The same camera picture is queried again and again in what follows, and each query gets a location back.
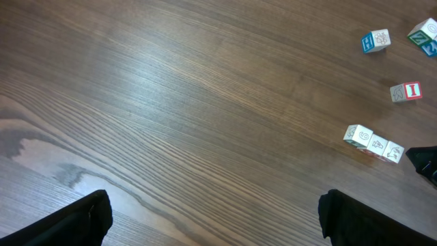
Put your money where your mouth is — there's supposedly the blue letter wooden block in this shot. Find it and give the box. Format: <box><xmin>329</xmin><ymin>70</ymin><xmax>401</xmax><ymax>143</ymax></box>
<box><xmin>361</xmin><ymin>29</ymin><xmax>391</xmax><ymax>53</ymax></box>

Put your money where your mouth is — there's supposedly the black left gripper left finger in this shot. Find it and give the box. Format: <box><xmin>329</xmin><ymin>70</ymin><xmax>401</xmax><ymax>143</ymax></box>
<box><xmin>1</xmin><ymin>189</ymin><xmax>113</xmax><ymax>246</ymax></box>

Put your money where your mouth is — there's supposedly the red I wooden block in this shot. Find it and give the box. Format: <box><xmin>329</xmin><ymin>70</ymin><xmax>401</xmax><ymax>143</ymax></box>
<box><xmin>390</xmin><ymin>81</ymin><xmax>423</xmax><ymax>103</ymax></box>

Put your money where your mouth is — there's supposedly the green Z wooden block left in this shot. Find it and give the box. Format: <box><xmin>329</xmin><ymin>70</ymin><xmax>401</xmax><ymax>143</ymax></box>
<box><xmin>407</xmin><ymin>18</ymin><xmax>437</xmax><ymax>46</ymax></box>

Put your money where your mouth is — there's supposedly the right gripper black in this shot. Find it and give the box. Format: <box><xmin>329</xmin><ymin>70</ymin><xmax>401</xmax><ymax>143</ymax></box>
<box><xmin>406</xmin><ymin>146</ymin><xmax>436</xmax><ymax>186</ymax></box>

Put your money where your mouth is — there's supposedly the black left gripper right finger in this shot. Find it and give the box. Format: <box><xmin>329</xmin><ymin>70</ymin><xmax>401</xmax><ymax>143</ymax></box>
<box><xmin>318</xmin><ymin>189</ymin><xmax>436</xmax><ymax>246</ymax></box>

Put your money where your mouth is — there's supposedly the green number six block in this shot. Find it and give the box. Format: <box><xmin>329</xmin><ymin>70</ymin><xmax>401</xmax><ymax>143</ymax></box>
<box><xmin>343</xmin><ymin>124</ymin><xmax>373</xmax><ymax>148</ymax></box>

